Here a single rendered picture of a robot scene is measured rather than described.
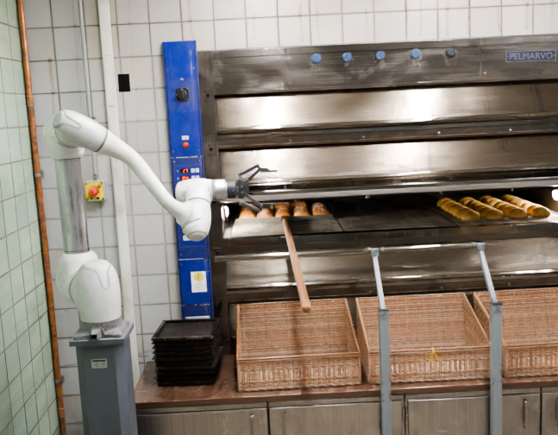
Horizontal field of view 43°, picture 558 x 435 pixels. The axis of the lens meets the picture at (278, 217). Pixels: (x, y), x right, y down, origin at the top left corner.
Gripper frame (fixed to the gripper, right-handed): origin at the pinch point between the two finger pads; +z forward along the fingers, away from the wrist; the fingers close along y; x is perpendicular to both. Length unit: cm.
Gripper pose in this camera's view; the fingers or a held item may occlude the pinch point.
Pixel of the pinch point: (275, 186)
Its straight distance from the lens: 297.9
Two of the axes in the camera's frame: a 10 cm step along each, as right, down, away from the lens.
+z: 10.0, -0.5, 0.1
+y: 0.5, 9.9, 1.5
